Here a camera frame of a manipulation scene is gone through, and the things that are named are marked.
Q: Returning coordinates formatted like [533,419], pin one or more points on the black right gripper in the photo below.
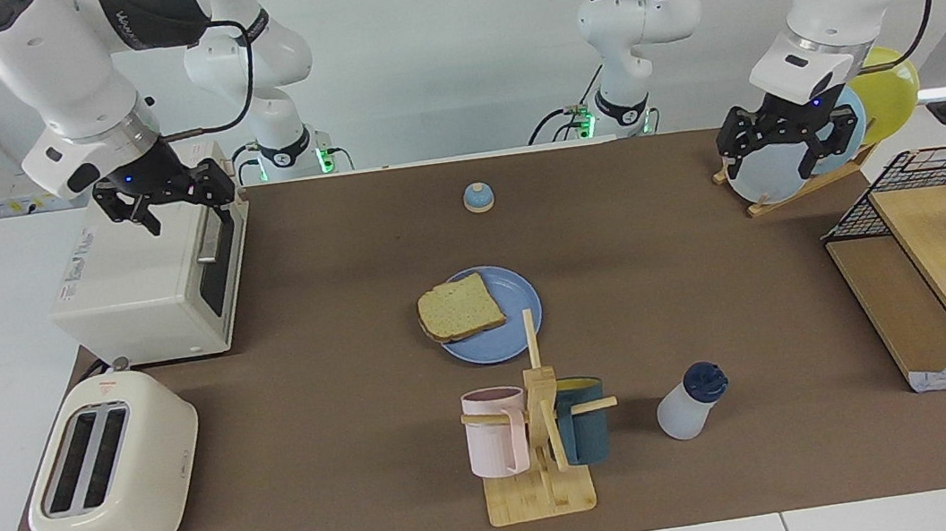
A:
[147,181]

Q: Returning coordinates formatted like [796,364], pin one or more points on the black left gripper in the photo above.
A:
[797,113]

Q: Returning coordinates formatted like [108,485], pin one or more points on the white bottle blue cap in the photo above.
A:
[681,416]

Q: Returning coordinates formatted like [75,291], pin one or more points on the toasted bread slice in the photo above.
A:
[460,308]

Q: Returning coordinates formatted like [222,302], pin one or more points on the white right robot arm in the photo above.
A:
[42,66]

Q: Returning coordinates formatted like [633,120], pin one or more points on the grey plate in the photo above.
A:
[773,174]

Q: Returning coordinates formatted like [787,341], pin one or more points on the light blue plate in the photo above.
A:
[846,155]

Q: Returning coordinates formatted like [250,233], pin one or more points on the yellow plate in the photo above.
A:
[899,100]

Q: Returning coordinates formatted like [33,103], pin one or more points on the blue round plate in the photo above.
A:
[501,343]

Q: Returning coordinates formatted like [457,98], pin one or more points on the wooden dish rack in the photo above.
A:
[789,194]

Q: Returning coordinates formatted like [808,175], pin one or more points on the white toaster oven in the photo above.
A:
[142,288]

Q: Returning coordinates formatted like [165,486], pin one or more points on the white power socket box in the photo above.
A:
[0,202]

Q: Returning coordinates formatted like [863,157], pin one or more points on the wooden shelf box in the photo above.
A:
[942,262]

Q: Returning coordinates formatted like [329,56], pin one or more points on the brown table mat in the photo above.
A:
[319,411]

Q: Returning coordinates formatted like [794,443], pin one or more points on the cream two-slot toaster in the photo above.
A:
[155,467]

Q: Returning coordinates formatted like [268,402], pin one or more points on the blue service bell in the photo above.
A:
[478,200]

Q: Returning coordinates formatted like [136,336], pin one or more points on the teal mug yellow inside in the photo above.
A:
[589,436]

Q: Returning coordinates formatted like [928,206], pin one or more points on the pink mug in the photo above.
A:
[495,443]

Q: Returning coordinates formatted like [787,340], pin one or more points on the wooden mug rack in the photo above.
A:
[546,495]

